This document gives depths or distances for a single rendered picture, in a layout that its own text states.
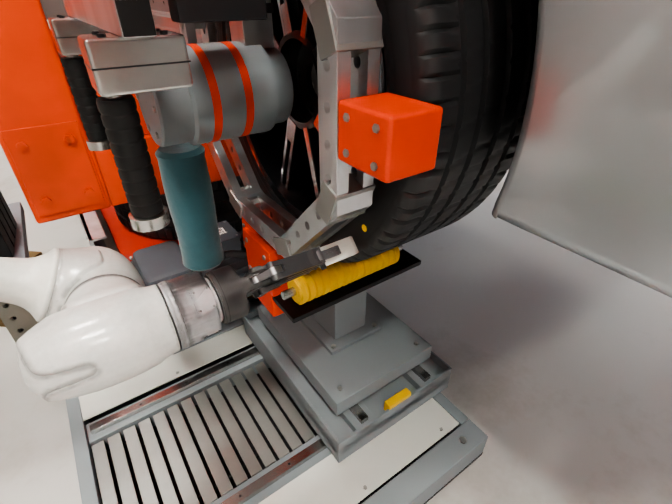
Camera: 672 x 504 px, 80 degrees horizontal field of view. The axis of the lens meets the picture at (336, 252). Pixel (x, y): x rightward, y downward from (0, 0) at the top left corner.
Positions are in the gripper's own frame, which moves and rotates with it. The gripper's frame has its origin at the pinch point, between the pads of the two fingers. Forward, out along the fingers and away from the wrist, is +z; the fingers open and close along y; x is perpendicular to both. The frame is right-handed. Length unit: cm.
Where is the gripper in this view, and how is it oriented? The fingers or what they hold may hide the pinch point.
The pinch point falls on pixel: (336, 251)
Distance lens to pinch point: 63.4
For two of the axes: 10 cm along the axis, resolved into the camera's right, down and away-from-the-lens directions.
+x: -4.1, -9.1, 0.9
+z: 8.2, -3.2, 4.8
